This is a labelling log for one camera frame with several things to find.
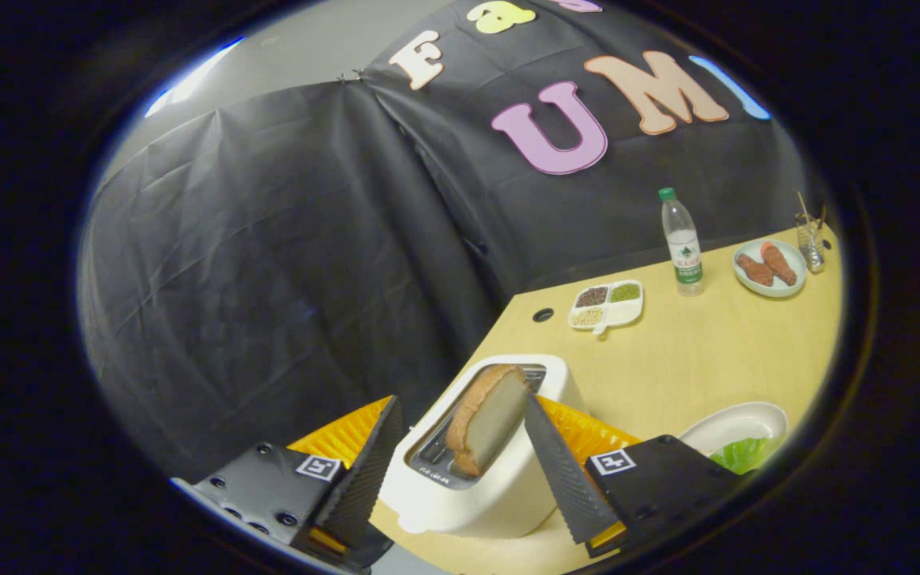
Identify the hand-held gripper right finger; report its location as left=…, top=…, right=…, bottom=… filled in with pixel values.
left=524, top=393, right=744, bottom=560

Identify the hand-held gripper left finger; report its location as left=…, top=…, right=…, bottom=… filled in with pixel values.
left=171, top=395, right=405, bottom=572

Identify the toasted bread slice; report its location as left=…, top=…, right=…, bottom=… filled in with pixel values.
left=446, top=364, right=531, bottom=478

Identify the green lettuce leaf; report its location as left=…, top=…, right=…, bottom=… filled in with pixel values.
left=709, top=435, right=787, bottom=475

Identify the white toaster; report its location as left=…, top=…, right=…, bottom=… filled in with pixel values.
left=380, top=354, right=589, bottom=540

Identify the white divided bean dish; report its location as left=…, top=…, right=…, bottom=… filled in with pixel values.
left=568, top=280, right=644, bottom=336

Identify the white round bowl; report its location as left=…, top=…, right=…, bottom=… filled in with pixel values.
left=677, top=402, right=790, bottom=472

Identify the black backdrop cloth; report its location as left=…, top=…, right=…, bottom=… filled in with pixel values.
left=77, top=0, right=816, bottom=480

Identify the clear plastic water bottle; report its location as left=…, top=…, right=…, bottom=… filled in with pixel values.
left=658, top=187, right=705, bottom=297

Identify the pale green round plate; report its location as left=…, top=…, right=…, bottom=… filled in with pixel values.
left=733, top=239, right=808, bottom=299

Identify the square utensil holder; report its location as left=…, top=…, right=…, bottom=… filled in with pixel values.
left=795, top=212, right=827, bottom=274

